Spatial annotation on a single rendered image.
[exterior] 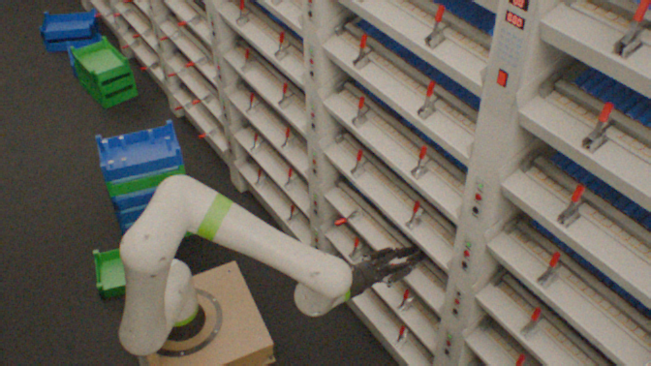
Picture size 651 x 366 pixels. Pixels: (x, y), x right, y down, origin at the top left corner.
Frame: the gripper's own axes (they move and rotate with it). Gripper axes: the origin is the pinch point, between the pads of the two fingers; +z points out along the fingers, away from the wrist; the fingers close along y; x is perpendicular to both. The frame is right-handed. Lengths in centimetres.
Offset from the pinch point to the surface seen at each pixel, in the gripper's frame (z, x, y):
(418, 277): 0.7, -5.8, 4.3
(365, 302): 6.5, -44.4, -20.3
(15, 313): -97, -76, -102
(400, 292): 5.1, -23.5, -4.7
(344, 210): -1.0, -6.7, -31.9
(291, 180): 3, -22, -70
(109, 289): -65, -66, -88
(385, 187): -0.8, 14.6, -16.0
